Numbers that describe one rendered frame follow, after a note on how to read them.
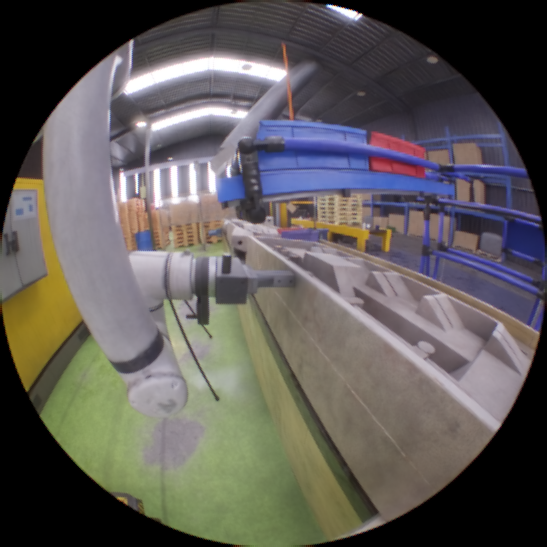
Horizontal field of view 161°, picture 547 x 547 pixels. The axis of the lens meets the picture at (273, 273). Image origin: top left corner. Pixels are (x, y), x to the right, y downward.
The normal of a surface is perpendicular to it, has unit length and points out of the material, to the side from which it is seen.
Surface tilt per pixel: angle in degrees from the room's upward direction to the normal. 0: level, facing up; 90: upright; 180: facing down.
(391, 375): 80
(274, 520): 0
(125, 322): 87
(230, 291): 90
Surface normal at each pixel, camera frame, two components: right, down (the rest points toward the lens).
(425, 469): -0.95, -0.03
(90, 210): 0.87, 0.08
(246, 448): -0.04, -0.94
